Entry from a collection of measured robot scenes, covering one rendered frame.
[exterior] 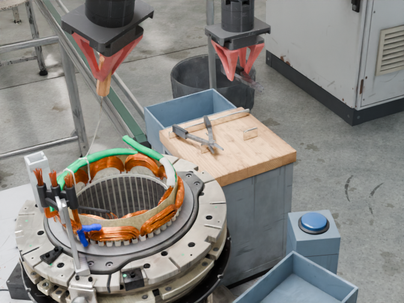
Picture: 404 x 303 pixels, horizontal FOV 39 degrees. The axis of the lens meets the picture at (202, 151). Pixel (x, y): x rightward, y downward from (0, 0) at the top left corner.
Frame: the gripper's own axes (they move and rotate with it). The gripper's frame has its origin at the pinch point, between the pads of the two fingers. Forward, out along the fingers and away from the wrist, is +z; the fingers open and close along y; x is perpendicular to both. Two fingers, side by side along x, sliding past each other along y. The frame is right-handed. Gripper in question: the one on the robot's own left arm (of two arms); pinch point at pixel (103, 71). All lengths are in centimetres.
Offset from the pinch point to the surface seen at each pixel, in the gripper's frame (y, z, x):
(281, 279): -1.6, 19.5, 33.0
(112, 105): -66, 84, -44
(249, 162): -21.7, 23.8, 17.3
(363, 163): -176, 147, 34
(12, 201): -12, 72, -33
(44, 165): 6.7, 17.0, -4.3
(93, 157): -0.7, 19.0, -1.1
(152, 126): -26.9, 35.8, -6.2
